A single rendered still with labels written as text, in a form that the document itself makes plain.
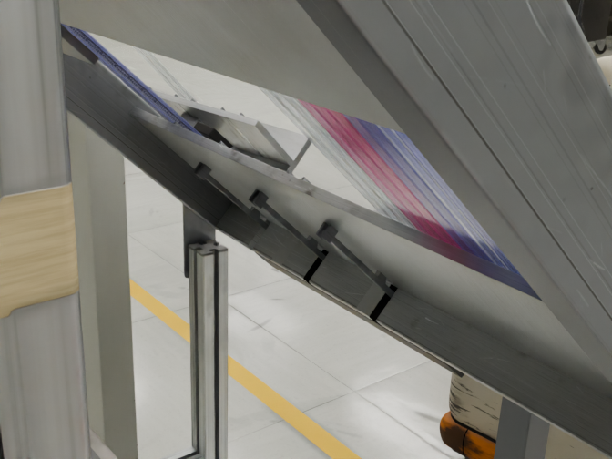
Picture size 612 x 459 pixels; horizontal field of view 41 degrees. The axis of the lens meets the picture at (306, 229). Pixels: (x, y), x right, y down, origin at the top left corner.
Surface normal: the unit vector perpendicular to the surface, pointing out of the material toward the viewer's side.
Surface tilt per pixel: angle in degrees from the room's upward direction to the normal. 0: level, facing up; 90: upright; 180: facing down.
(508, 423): 90
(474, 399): 90
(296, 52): 137
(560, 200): 90
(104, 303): 90
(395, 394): 0
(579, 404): 47
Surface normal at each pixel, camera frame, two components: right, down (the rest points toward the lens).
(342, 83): -0.57, 0.81
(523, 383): -0.55, -0.50
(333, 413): 0.04, -0.93
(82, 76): 0.61, 0.31
